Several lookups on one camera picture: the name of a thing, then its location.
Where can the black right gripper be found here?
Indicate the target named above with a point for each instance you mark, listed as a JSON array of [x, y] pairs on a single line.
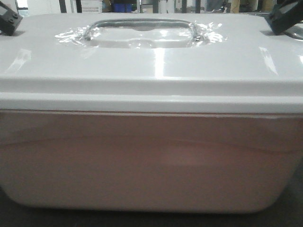
[[284, 16]]

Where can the white lidded storage bin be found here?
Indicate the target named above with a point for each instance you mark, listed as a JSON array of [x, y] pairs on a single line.
[[195, 113]]

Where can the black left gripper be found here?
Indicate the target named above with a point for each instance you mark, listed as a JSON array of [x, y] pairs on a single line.
[[9, 20]]

